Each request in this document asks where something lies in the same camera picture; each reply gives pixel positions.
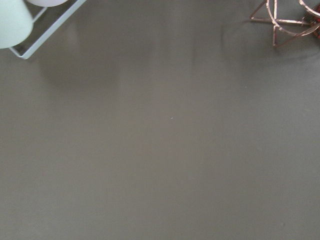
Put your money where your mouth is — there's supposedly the green cup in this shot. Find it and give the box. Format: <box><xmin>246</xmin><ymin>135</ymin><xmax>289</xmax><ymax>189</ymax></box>
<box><xmin>0</xmin><ymin>0</ymin><xmax>34</xmax><ymax>49</ymax></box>

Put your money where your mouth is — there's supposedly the white cup rack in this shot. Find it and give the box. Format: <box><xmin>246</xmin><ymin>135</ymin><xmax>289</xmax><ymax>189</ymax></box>
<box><xmin>8</xmin><ymin>0</ymin><xmax>86</xmax><ymax>60</ymax></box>

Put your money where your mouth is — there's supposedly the copper wire bottle basket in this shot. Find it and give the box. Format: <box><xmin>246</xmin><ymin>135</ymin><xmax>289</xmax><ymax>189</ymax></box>
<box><xmin>249</xmin><ymin>0</ymin><xmax>320</xmax><ymax>48</ymax></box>

